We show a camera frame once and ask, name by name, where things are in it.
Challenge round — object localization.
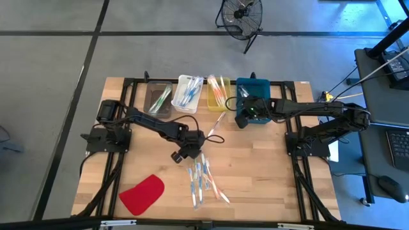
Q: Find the black metal table frame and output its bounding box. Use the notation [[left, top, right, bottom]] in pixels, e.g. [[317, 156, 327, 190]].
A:
[[72, 72, 343, 224]]

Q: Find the black laptop keyboard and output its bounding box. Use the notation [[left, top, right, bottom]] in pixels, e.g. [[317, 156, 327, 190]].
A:
[[385, 129, 409, 172]]

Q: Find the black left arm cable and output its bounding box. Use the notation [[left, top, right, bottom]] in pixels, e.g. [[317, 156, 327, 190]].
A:
[[169, 114, 226, 144]]

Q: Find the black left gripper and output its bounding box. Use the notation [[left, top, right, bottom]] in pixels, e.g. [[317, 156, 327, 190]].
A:
[[171, 129, 206, 164]]

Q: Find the yellow plastic bin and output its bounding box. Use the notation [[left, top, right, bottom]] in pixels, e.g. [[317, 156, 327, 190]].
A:
[[206, 77, 232, 112]]

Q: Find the silver metal bracket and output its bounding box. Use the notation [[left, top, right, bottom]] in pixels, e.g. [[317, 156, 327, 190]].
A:
[[99, 219, 137, 227], [277, 222, 316, 230]]

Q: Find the white plastic bin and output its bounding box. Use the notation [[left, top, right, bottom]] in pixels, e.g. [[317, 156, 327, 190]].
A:
[[171, 74, 205, 114]]

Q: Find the teal blue plastic bin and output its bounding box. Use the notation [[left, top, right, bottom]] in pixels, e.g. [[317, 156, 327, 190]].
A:
[[235, 77, 273, 125]]

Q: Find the black computer mouse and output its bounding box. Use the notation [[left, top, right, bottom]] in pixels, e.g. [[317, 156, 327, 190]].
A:
[[378, 174, 409, 204]]

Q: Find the white cable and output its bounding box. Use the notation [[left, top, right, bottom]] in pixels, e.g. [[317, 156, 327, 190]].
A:
[[353, 47, 409, 84]]

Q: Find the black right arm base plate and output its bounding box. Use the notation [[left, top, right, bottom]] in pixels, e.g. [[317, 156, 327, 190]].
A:
[[285, 131, 332, 158]]

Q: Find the black metal pole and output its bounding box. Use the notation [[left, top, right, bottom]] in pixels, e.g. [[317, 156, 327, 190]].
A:
[[366, 14, 409, 60]]

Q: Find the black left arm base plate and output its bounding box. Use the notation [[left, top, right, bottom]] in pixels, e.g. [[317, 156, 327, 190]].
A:
[[85, 127, 132, 153]]

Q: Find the red cloth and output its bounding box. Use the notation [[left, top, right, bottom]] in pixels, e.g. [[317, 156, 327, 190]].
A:
[[118, 174, 166, 217]]

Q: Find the black power device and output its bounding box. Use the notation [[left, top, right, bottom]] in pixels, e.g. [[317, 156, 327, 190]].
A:
[[380, 50, 409, 90]]

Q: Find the black floor fan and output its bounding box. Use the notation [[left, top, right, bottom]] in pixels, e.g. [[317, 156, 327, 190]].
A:
[[214, 0, 264, 54]]

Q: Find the yellow floor cable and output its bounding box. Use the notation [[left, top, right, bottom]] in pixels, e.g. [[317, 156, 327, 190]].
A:
[[321, 91, 364, 102]]

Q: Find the grey desk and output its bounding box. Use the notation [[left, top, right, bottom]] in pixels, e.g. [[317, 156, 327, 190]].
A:
[[353, 47, 409, 128], [357, 123, 409, 201]]

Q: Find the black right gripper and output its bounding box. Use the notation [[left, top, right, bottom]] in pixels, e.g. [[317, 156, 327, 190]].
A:
[[235, 97, 273, 129]]

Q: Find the white paper sheet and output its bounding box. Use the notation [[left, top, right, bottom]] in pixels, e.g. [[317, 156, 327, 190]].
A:
[[328, 140, 339, 162]]

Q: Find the black camera rig bar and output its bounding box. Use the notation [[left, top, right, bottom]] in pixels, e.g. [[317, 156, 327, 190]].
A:
[[0, 215, 409, 230]]

